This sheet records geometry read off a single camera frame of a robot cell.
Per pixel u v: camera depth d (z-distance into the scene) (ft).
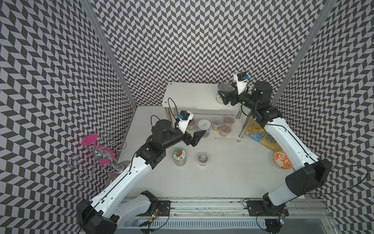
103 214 1.22
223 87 2.31
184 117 1.78
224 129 2.96
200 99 2.48
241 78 1.90
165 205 2.42
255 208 2.38
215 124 3.08
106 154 2.25
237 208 2.48
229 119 3.16
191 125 3.04
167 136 1.70
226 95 2.15
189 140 1.92
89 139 2.26
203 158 2.78
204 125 2.87
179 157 2.70
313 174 1.34
